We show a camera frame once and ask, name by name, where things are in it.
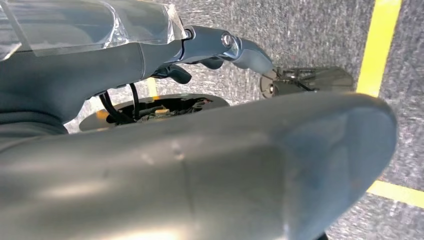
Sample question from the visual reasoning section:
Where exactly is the black robot left leg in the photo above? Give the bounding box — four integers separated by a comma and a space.
78, 93, 230, 133

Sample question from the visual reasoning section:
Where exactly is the black robot left foot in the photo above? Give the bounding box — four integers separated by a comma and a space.
259, 66, 355, 100

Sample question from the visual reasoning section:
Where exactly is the yellow floor tape square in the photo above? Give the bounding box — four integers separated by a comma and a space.
356, 0, 424, 210

